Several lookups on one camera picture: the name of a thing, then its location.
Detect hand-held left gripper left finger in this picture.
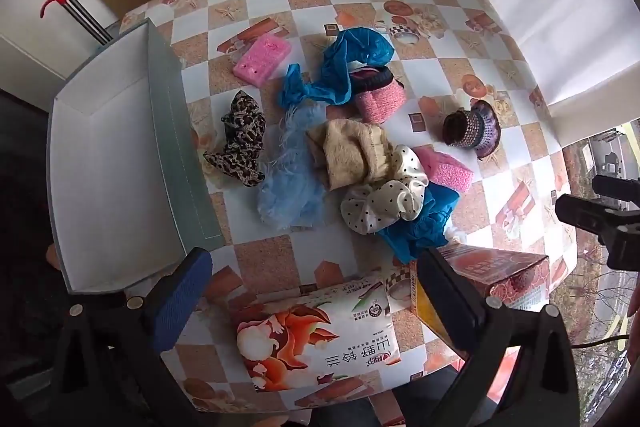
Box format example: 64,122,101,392
47,247,215,427

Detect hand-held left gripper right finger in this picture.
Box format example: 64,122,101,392
417,248,597,427

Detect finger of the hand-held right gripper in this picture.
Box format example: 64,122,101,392
592,175,640,208
555,194,640,274

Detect teal cloth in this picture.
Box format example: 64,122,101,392
277,27,396,108
376,182,461,264

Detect cream polka dot scrunchie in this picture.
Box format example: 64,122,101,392
340,145,431,236

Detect pink sponge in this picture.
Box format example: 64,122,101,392
414,147,475,194
232,32,293,86

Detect dark purple knit sock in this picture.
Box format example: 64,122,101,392
442,101,501,158

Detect grey cardboard box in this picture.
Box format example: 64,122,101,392
46,18,225,295

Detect beige fuzzy sock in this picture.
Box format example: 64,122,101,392
306,119,396,192

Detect red carton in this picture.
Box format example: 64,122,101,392
407,243,551,360

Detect white and orange printed bag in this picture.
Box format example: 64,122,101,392
231,274,416,393

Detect light blue fluffy cloth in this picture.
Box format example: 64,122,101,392
257,103,328,229

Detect leopard print scrunchie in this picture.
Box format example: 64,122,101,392
202,90,268,186

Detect pink knit sock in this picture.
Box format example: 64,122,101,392
350,66,407,124

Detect checked printed tablecloth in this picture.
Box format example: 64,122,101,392
117,0,581,413

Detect red and grey mop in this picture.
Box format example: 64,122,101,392
40,0,115,45

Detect white cabinet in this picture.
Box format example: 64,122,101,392
0,0,121,82

